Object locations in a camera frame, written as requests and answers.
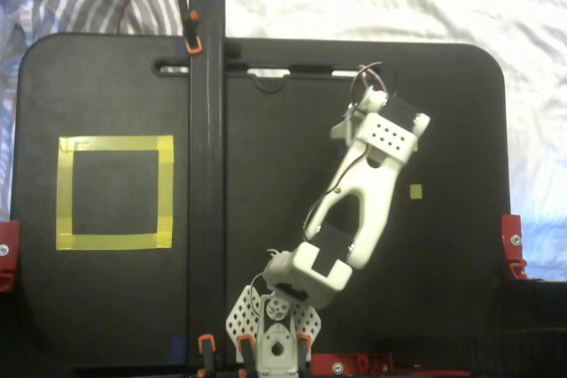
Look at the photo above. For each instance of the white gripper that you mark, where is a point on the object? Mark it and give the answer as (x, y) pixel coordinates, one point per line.
(342, 128)

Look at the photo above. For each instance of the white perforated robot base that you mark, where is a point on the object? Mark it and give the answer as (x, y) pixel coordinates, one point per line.
(235, 320)

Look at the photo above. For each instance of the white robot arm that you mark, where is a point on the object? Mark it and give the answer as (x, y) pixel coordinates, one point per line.
(376, 192)

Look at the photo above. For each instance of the small yellow tape marker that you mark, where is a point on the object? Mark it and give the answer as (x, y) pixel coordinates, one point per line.
(415, 192)

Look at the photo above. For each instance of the orange black spring clamp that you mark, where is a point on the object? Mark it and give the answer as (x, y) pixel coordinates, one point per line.
(207, 347)
(191, 24)

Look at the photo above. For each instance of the small orange base clamp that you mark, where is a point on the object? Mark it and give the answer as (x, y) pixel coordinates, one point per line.
(245, 349)
(303, 347)

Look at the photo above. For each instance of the yellow tape square outline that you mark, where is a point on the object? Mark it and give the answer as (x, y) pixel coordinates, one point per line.
(115, 241)

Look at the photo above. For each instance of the black curved backdrop sheet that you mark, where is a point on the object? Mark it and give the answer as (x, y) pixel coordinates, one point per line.
(531, 307)

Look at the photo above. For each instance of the small blue tape piece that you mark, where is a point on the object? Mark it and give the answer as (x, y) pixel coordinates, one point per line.
(178, 349)

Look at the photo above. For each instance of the red side bracket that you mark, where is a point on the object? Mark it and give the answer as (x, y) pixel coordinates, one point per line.
(514, 245)
(9, 258)

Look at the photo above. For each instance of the red pole foot bracket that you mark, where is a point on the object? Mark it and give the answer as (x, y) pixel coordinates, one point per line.
(350, 362)

